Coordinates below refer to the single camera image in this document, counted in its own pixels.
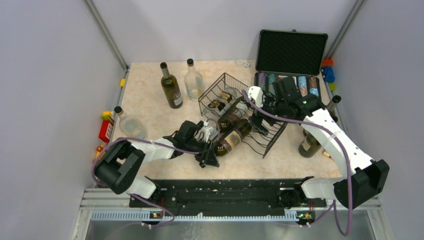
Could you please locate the clear round bottle left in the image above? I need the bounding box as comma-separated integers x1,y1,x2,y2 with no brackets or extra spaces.
114,106,148,140

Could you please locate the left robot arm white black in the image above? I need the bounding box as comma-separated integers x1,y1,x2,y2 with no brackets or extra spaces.
91,118,221,207

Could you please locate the square clear liquor bottle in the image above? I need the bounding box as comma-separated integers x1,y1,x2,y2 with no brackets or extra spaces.
202,87,239,120

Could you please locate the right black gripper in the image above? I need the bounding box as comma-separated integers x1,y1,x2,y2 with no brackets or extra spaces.
248,91,287,136

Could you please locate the clear tall glass bottle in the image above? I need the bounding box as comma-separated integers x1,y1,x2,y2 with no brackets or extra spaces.
184,58,205,101

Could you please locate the black wire wine rack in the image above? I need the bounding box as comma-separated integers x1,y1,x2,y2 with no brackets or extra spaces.
198,72,287,158

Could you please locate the red toy block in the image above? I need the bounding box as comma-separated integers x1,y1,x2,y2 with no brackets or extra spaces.
98,111,115,143

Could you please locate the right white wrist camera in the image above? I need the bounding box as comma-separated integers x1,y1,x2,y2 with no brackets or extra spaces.
247,86,264,108

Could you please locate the yellow toy car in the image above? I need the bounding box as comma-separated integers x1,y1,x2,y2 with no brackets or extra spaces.
94,144,105,160

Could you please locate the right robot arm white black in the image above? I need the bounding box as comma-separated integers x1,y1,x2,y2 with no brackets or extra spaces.
241,77,390,209

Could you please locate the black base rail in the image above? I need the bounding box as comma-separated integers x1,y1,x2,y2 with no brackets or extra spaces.
149,178,328,217

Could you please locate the green wine bottle front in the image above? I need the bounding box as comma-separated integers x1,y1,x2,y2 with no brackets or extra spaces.
218,96,248,133

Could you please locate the dark bottle right front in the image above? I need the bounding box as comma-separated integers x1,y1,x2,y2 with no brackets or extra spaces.
298,129,322,158

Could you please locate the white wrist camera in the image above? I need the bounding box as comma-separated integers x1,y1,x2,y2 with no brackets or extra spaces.
200,120,218,142
247,86,264,108

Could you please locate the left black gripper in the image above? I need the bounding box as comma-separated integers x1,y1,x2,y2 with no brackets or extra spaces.
184,137,220,167

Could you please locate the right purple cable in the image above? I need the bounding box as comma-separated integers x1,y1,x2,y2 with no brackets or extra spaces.
241,89,354,238

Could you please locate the green wine bottle back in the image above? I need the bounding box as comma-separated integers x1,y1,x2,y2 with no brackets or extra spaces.
160,62,183,109

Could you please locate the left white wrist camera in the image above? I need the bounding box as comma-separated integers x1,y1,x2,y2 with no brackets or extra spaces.
200,120,218,142

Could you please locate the blue orange toy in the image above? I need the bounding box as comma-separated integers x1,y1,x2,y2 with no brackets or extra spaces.
320,58,336,92

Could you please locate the black poker chip case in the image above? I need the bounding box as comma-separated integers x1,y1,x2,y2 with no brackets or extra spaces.
254,29,328,105

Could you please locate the small clear glass lid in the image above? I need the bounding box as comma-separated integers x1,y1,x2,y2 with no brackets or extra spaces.
234,59,251,68

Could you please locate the green wine bottle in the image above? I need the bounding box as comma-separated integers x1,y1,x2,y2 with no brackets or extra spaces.
214,119,253,157
218,96,248,133
160,62,183,109
326,95,342,123

